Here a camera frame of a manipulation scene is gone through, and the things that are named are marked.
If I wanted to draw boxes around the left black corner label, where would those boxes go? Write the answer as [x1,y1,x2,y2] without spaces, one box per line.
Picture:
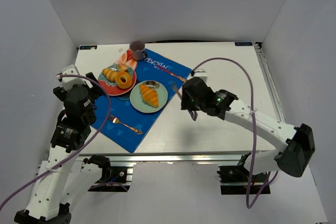
[79,45,98,50]

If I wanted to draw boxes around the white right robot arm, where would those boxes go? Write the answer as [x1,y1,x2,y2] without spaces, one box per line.
[181,77,316,177]

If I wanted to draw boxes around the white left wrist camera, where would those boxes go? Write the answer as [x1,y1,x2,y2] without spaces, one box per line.
[56,65,86,91]

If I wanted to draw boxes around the purple mug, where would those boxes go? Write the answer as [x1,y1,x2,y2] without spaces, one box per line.
[129,40,148,61]

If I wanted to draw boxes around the right black corner label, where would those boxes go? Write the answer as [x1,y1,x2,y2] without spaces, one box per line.
[234,41,253,47]

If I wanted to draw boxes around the gold fork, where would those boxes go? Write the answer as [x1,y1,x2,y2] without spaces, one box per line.
[108,115,142,135]

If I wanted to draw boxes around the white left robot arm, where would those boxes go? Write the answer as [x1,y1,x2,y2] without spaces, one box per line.
[14,72,111,223]

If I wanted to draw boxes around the black corner label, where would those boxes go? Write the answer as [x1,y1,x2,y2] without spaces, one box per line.
[234,41,253,47]
[79,45,98,50]

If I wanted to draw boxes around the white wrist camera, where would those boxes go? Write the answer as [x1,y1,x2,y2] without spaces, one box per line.
[191,69,208,83]
[56,65,86,91]

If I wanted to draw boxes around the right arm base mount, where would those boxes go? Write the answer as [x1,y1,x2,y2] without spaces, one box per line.
[217,166,267,195]

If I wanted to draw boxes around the aluminium table frame rail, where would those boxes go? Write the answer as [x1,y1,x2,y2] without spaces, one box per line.
[253,42,297,161]

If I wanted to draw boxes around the orange donut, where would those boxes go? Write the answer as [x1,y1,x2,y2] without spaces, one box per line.
[115,71,132,89]

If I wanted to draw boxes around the long bread roll front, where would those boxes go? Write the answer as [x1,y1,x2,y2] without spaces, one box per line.
[139,84,159,108]

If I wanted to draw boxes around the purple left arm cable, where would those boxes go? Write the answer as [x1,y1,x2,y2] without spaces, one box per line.
[0,74,130,210]

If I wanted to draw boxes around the metal tongs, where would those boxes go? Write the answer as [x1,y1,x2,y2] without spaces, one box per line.
[172,81,198,121]

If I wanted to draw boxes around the long bread roll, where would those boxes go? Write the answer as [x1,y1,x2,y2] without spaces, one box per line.
[139,84,159,108]
[102,68,117,82]

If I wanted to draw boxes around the green flower plate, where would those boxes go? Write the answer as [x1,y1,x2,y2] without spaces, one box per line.
[130,80,168,113]

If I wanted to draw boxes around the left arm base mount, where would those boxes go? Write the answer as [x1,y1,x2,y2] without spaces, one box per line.
[88,163,133,193]

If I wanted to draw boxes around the long bread roll back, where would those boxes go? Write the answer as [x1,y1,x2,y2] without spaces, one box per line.
[102,68,117,82]

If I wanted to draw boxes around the red patterned plate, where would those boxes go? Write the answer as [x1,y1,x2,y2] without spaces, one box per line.
[98,66,137,96]

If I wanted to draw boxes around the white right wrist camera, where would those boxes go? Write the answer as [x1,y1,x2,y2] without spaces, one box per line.
[191,69,208,83]

